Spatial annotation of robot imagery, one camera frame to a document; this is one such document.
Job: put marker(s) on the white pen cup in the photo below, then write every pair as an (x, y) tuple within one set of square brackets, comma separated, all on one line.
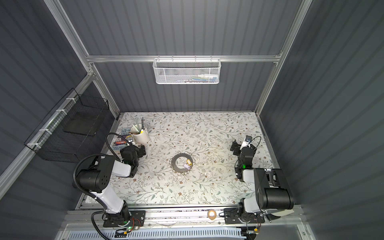
[(140, 135)]

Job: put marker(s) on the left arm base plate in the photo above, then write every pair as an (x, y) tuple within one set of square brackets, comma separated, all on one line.
[(129, 219)]

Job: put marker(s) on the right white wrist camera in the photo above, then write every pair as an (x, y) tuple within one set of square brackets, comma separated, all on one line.
[(246, 142)]

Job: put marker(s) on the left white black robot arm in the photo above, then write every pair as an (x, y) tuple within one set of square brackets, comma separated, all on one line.
[(92, 176)]

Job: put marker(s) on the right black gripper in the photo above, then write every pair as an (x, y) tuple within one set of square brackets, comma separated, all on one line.
[(236, 146)]

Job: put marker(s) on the colourful paperback book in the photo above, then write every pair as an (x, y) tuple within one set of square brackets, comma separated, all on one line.
[(119, 143)]

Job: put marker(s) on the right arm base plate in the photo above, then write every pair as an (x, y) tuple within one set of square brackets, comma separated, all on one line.
[(234, 216)]

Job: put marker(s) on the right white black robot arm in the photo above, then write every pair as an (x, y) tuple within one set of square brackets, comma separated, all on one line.
[(272, 199)]

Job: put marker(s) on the black wire mesh basket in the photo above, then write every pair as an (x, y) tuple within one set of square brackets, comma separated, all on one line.
[(73, 132)]

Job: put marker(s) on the white wire mesh basket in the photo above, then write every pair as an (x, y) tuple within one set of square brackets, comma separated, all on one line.
[(187, 72)]

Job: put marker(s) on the roll of tape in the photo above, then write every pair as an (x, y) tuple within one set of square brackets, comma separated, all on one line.
[(212, 215)]

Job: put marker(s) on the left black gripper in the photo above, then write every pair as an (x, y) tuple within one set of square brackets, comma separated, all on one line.
[(140, 151)]

